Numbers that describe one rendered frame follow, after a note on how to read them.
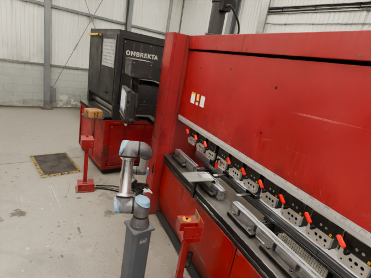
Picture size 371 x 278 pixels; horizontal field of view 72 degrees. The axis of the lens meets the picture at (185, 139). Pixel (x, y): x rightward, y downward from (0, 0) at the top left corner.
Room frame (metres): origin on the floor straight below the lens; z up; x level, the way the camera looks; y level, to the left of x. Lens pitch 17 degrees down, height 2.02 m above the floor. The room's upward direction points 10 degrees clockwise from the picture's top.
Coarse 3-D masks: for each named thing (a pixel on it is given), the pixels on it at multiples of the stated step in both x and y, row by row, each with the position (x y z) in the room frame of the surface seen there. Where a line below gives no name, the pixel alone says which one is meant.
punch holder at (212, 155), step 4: (208, 140) 2.36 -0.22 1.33; (208, 144) 2.35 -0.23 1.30; (212, 144) 2.30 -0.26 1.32; (208, 148) 2.34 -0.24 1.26; (212, 148) 2.28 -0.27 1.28; (216, 148) 2.24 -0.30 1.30; (208, 152) 2.32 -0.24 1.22; (212, 152) 2.27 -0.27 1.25; (216, 152) 2.24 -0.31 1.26; (208, 156) 2.31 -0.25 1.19; (212, 156) 2.26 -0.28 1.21; (216, 156) 2.25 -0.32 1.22; (212, 160) 2.25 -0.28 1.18
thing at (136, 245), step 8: (128, 224) 1.64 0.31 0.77; (128, 232) 1.62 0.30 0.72; (136, 232) 1.57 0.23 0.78; (144, 232) 1.59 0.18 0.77; (128, 240) 1.61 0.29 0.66; (136, 240) 1.57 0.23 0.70; (144, 240) 1.61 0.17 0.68; (128, 248) 1.60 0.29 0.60; (136, 248) 1.57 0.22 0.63; (144, 248) 1.61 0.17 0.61; (128, 256) 1.59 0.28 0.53; (136, 256) 1.58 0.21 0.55; (144, 256) 1.62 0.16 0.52; (128, 264) 1.57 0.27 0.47; (136, 264) 1.58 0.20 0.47; (144, 264) 1.63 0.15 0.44; (128, 272) 1.57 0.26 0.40; (136, 272) 1.59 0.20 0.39; (144, 272) 1.64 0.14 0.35
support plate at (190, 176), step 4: (188, 172) 2.28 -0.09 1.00; (192, 172) 2.30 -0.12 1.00; (196, 172) 2.31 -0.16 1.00; (200, 172) 2.33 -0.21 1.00; (204, 172) 2.35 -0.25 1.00; (184, 176) 2.18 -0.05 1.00; (188, 176) 2.19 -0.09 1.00; (192, 176) 2.21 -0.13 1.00; (196, 176) 2.22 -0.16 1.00; (188, 180) 2.10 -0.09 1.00; (192, 180) 2.11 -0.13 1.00; (196, 180) 2.13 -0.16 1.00; (200, 180) 2.15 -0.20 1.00; (204, 180) 2.16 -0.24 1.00; (208, 180) 2.18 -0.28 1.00; (212, 180) 2.20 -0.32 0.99
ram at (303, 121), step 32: (192, 64) 2.91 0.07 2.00; (224, 64) 2.36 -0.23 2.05; (256, 64) 1.99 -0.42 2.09; (288, 64) 1.73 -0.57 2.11; (320, 64) 1.52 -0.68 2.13; (224, 96) 2.27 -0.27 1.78; (256, 96) 1.92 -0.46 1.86; (288, 96) 1.66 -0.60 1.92; (320, 96) 1.47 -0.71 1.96; (352, 96) 1.32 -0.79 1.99; (192, 128) 2.68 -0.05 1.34; (224, 128) 2.18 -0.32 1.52; (256, 128) 1.85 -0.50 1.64; (288, 128) 1.60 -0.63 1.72; (320, 128) 1.42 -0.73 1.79; (352, 128) 1.27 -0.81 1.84; (256, 160) 1.77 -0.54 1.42; (288, 160) 1.54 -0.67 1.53; (320, 160) 1.36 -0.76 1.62; (352, 160) 1.22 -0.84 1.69; (288, 192) 1.48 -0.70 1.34; (320, 192) 1.31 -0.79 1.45; (352, 192) 1.17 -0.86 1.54
